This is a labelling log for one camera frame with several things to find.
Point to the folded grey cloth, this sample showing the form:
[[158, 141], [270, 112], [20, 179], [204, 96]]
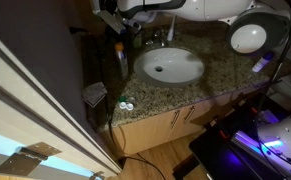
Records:
[[94, 93]]

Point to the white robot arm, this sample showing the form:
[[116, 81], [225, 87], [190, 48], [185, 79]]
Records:
[[255, 26]]

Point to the left cabinet door handle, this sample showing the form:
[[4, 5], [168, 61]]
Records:
[[176, 116]]

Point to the brass door hinge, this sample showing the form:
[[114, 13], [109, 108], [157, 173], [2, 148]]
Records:
[[26, 159]]

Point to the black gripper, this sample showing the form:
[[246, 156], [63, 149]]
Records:
[[111, 16]]

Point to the cabinet door handle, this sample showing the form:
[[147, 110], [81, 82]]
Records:
[[188, 116], [176, 116]]

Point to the white blue razor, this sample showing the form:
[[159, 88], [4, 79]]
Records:
[[171, 30]]

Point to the white contact lens case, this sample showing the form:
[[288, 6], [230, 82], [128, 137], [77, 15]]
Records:
[[128, 106]]

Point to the chrome faucet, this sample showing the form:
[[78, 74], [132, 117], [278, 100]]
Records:
[[157, 37]]

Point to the right cabinet door handle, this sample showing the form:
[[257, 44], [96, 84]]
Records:
[[188, 116]]

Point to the white oval sink basin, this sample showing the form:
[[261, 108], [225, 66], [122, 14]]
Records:
[[169, 67]]

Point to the orange capped spray bottle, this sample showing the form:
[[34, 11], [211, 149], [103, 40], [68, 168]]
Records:
[[122, 59]]

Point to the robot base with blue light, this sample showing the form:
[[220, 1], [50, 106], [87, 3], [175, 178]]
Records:
[[275, 143]]

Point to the black cart platform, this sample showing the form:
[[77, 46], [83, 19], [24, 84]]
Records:
[[220, 157]]

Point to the green soap pump bottle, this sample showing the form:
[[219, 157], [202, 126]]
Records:
[[137, 40]]

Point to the white blue capped deodorant stick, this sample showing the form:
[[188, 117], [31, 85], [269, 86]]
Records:
[[266, 58]]

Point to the white door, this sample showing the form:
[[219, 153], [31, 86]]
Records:
[[31, 117]]

